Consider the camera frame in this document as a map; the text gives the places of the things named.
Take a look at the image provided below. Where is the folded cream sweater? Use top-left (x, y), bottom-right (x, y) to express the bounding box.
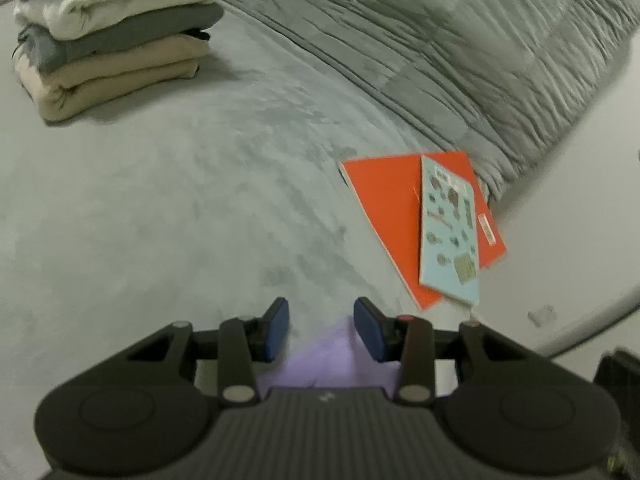
top-left (14, 0), bottom-right (233, 41)

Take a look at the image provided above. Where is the orange book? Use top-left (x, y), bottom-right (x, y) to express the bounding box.
top-left (339, 151), bottom-right (507, 311)

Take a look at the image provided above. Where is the purple shirt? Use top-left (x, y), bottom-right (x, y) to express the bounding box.
top-left (255, 315), bottom-right (403, 391)

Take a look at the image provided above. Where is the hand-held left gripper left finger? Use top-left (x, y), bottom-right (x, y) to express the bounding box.
top-left (125, 297), bottom-right (291, 407)

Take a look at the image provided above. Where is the folded grey knit sweater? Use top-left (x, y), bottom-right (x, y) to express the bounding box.
top-left (17, 2), bottom-right (224, 73)

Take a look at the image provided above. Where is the grey bed blanket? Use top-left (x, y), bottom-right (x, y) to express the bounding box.
top-left (0, 0), bottom-right (501, 480)

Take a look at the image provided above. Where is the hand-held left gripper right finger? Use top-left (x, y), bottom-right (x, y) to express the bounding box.
top-left (353, 297), bottom-right (526, 407)

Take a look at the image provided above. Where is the light blue sticker sheet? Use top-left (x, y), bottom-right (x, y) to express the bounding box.
top-left (419, 155), bottom-right (481, 307)

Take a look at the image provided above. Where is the white wall socket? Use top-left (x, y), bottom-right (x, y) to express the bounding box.
top-left (527, 305), bottom-right (557, 326)

